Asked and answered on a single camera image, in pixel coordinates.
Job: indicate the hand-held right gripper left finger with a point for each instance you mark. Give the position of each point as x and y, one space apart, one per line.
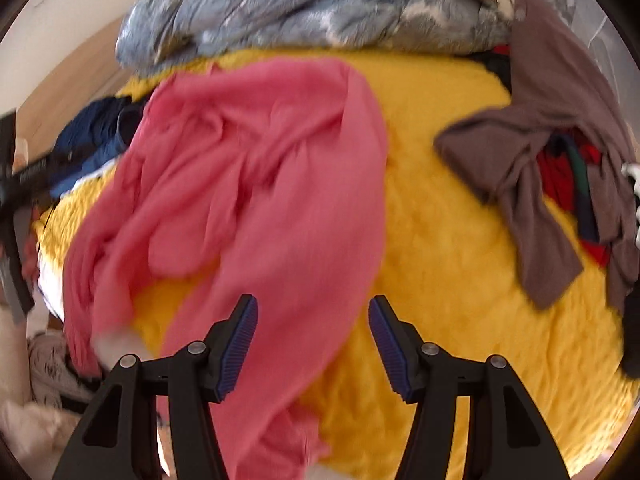
240 345

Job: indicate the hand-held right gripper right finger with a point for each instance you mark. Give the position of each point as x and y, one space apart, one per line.
387 345

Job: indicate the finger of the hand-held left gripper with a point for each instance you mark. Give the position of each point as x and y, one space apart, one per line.
20 260

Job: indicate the pink gauze garment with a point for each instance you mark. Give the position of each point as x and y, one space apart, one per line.
225 160

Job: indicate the blue denim garment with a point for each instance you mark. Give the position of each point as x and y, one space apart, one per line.
100 125

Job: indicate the yellow textured blanket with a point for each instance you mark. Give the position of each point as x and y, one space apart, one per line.
450 260

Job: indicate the white black patterned cloth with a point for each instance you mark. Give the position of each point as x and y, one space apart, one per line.
55 370

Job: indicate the cream cloth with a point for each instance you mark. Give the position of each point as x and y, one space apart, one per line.
35 430

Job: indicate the red striped garment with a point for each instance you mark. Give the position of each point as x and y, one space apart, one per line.
555 175

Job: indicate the grey floral duvet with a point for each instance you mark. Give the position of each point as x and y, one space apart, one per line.
275 5

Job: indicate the brown garment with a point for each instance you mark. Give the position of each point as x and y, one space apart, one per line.
550 85

